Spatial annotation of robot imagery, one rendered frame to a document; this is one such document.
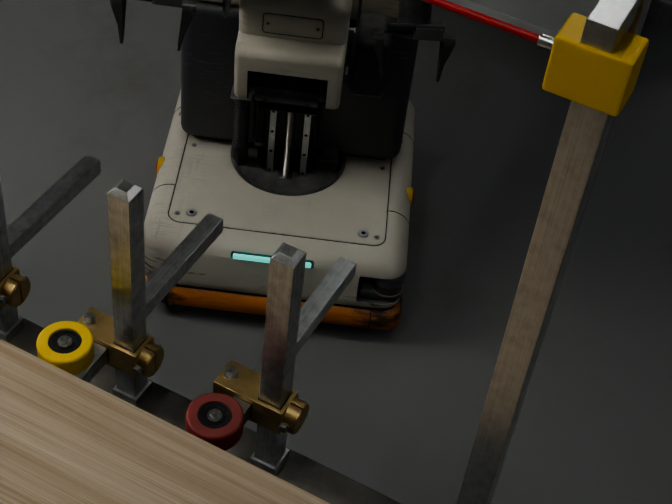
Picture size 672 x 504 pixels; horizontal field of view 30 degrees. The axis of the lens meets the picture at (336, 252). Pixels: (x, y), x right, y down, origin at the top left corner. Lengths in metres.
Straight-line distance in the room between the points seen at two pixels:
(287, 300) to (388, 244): 1.27
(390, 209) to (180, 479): 1.42
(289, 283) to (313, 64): 0.99
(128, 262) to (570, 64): 0.83
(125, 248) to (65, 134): 1.83
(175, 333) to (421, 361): 0.59
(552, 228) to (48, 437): 0.75
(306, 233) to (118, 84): 1.05
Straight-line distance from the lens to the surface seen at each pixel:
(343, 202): 2.97
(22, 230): 2.10
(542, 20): 3.96
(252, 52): 2.54
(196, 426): 1.73
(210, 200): 2.95
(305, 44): 2.55
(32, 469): 1.71
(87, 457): 1.71
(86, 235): 3.27
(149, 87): 3.73
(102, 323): 1.95
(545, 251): 1.38
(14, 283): 2.01
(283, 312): 1.66
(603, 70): 1.14
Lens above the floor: 2.29
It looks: 45 degrees down
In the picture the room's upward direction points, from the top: 7 degrees clockwise
